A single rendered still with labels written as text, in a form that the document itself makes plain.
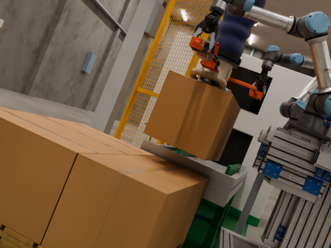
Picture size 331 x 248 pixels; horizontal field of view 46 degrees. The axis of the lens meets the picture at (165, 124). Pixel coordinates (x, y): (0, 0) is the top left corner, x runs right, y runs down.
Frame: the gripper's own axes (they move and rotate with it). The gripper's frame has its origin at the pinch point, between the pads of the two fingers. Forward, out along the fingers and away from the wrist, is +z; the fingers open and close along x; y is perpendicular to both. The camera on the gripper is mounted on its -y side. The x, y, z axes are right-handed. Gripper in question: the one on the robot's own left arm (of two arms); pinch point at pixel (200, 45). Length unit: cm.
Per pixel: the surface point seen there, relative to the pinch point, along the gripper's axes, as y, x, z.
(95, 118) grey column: 148, 106, 63
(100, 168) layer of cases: -45, 5, 68
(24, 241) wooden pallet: -45, 23, 108
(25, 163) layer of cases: -46, 36, 80
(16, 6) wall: 558, 586, -72
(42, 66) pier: 743, 591, 28
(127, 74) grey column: 149, 94, 14
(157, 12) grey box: 146, 90, -49
